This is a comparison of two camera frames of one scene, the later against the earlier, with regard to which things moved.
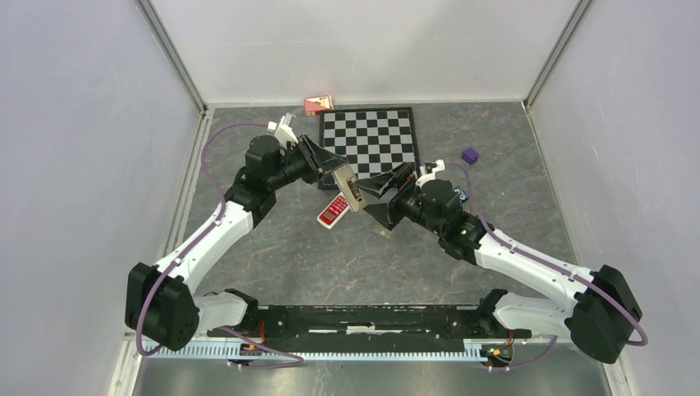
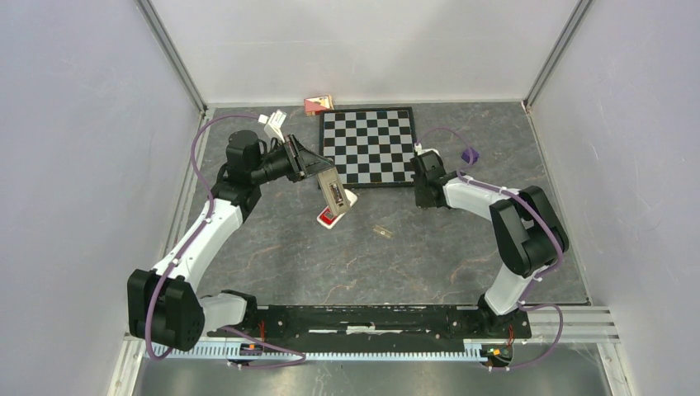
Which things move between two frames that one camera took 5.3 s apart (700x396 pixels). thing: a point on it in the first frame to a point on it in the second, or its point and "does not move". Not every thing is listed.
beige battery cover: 383,232 does not move
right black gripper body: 407,201 to 421,198
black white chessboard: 371,141 does not move
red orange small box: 314,106 does not move
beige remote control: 351,186 to 333,190
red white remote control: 333,213 does not move
